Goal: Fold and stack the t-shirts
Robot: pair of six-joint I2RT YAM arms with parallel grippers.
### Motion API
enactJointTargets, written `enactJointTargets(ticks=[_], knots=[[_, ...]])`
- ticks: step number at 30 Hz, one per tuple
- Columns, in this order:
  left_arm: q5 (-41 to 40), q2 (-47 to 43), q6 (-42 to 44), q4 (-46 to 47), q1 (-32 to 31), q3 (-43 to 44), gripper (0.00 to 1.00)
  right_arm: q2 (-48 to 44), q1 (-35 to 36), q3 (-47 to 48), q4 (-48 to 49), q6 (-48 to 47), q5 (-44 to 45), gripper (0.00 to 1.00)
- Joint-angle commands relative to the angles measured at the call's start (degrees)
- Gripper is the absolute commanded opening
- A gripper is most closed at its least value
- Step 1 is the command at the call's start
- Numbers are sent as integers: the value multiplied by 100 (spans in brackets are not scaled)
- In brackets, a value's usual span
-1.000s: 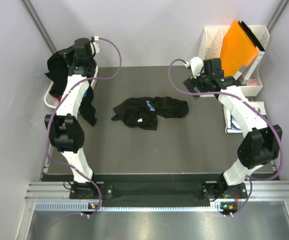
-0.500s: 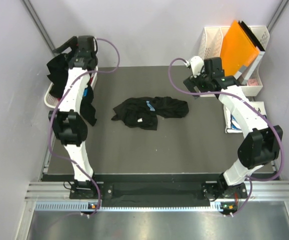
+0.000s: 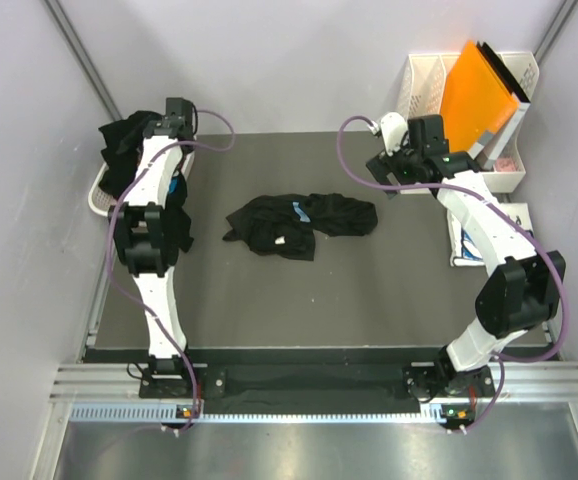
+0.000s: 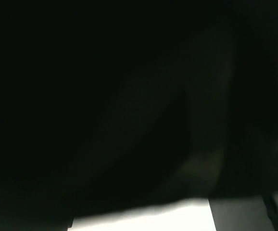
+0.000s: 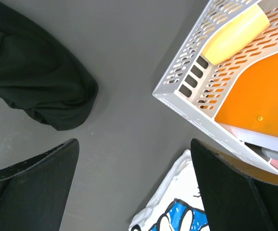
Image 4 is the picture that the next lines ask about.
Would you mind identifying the black daisy print t-shirt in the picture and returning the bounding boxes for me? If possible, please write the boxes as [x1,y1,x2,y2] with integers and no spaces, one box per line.
[0,0,278,231]

